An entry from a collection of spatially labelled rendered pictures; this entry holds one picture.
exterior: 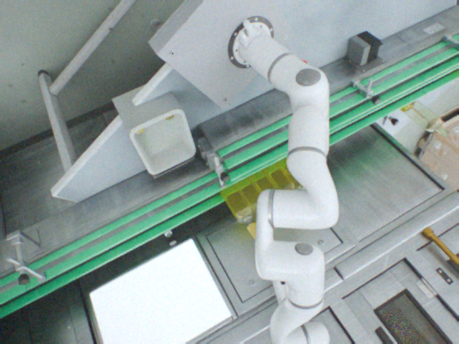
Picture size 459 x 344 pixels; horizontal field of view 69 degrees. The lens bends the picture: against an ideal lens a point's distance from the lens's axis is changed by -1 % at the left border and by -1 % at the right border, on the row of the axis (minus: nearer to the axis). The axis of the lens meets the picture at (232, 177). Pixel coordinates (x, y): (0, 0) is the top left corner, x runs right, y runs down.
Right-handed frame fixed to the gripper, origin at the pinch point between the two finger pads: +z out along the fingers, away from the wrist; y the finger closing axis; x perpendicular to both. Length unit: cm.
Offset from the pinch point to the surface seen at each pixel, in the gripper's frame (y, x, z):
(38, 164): -16, 91, 79
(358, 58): 19, -51, 59
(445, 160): -257, -274, 160
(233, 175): 6.4, 5.2, 29.9
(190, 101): 26, 13, 49
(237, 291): -12.7, 13.5, -2.8
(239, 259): -12.7, 10.0, 7.8
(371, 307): -16.6, -27.6, -18.2
